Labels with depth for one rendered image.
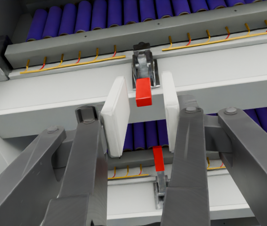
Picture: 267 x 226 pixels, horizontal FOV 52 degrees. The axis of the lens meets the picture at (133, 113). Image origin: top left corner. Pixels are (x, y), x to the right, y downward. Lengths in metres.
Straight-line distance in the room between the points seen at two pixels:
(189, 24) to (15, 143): 0.26
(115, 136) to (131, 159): 0.27
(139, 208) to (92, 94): 0.20
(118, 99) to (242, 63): 0.17
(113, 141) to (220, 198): 0.29
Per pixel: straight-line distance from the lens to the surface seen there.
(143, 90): 0.22
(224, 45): 0.31
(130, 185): 0.43
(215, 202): 0.42
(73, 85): 0.30
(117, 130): 0.15
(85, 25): 0.35
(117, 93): 0.18
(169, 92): 0.16
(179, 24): 0.31
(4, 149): 0.36
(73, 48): 0.32
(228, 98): 0.30
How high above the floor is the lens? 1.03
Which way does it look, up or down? 35 degrees down
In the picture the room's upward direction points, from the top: 11 degrees counter-clockwise
